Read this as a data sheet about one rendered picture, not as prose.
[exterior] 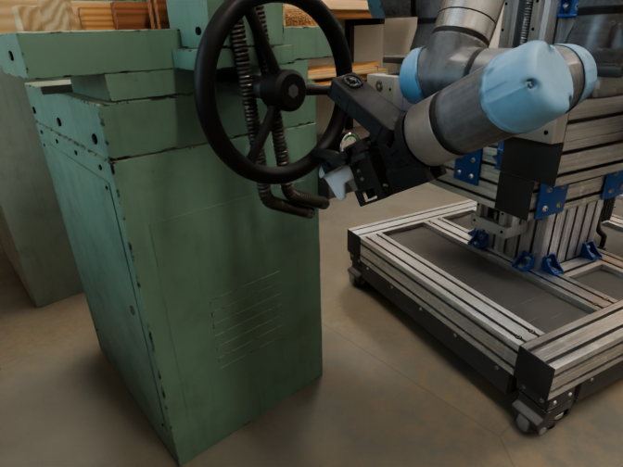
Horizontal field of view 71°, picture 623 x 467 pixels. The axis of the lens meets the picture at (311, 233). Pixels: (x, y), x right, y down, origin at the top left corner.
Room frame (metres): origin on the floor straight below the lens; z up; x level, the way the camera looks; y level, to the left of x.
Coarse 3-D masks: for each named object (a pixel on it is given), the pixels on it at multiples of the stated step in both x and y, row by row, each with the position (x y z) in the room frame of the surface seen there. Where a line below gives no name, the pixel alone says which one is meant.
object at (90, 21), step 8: (80, 8) 0.84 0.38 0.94; (88, 8) 0.84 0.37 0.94; (96, 8) 0.85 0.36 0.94; (104, 8) 0.86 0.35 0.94; (80, 16) 0.85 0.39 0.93; (88, 16) 0.84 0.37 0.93; (96, 16) 0.85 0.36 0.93; (104, 16) 0.86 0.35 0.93; (88, 24) 0.84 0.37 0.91; (96, 24) 0.85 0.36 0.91; (104, 24) 0.85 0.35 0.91; (112, 24) 0.86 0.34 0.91
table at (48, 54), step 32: (32, 32) 0.64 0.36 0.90; (64, 32) 0.67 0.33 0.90; (96, 32) 0.70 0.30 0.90; (128, 32) 0.72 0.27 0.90; (160, 32) 0.76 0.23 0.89; (288, 32) 0.92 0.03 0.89; (320, 32) 0.97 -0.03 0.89; (32, 64) 0.64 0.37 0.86; (64, 64) 0.66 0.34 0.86; (96, 64) 0.69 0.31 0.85; (128, 64) 0.72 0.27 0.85; (160, 64) 0.75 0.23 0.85; (192, 64) 0.71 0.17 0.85; (224, 64) 0.72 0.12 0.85; (256, 64) 0.76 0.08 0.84
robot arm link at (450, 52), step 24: (456, 0) 0.60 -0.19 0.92; (480, 0) 0.59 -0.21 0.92; (504, 0) 0.62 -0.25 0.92; (456, 24) 0.59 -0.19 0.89; (480, 24) 0.58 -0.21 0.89; (432, 48) 0.60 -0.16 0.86; (456, 48) 0.58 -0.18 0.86; (480, 48) 0.56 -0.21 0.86; (408, 72) 0.61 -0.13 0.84; (432, 72) 0.58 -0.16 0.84; (456, 72) 0.55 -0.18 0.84; (408, 96) 0.61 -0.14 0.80
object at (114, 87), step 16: (288, 64) 0.92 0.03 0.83; (304, 64) 0.94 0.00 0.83; (80, 80) 0.80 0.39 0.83; (96, 80) 0.73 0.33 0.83; (112, 80) 0.70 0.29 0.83; (128, 80) 0.72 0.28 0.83; (144, 80) 0.73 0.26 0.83; (160, 80) 0.75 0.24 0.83; (176, 80) 0.77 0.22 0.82; (192, 80) 0.78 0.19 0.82; (96, 96) 0.74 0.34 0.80; (112, 96) 0.70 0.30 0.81; (128, 96) 0.71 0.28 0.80; (144, 96) 0.73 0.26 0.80
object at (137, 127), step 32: (32, 96) 1.07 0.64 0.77; (64, 96) 0.83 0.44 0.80; (160, 96) 0.75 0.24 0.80; (192, 96) 0.78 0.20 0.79; (224, 96) 0.82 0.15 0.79; (64, 128) 0.88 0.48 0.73; (96, 128) 0.70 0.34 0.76; (128, 128) 0.71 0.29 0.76; (160, 128) 0.74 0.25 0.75; (192, 128) 0.78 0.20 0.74; (224, 128) 0.82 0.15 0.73
